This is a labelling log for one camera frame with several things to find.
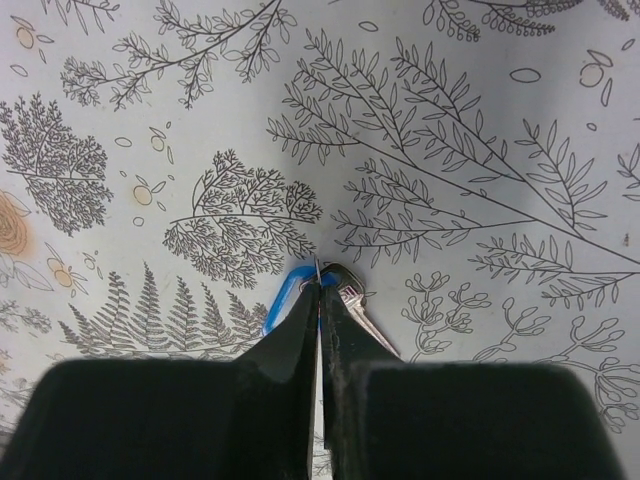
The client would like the floral table mat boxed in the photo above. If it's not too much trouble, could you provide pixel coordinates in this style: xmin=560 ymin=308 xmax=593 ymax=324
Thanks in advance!
xmin=1 ymin=1 xmax=639 ymax=479

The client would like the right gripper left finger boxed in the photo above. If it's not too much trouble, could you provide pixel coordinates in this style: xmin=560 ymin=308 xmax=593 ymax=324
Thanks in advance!
xmin=1 ymin=265 xmax=320 ymax=479

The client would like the blue key tag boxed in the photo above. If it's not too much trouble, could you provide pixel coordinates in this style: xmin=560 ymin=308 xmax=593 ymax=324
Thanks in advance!
xmin=262 ymin=265 xmax=316 ymax=336

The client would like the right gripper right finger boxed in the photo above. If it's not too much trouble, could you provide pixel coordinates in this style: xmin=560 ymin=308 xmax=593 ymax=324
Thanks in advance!
xmin=319 ymin=287 xmax=624 ymax=479

